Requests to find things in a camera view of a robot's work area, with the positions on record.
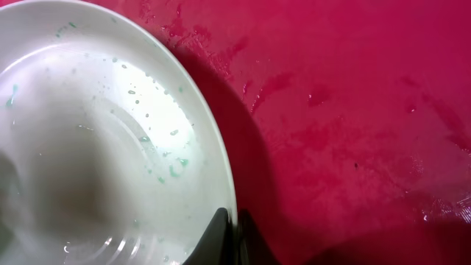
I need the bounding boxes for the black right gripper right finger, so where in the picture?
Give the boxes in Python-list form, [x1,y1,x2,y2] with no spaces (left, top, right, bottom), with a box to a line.
[237,210,280,265]

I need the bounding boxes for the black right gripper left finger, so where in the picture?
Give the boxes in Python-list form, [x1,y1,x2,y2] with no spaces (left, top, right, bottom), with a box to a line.
[183,208,233,265]

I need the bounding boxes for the white plate top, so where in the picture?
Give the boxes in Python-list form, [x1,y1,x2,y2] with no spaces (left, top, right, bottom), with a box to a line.
[1,1,237,264]

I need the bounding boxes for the red plastic tray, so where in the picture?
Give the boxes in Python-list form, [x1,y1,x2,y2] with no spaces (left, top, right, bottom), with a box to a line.
[102,0,470,264]

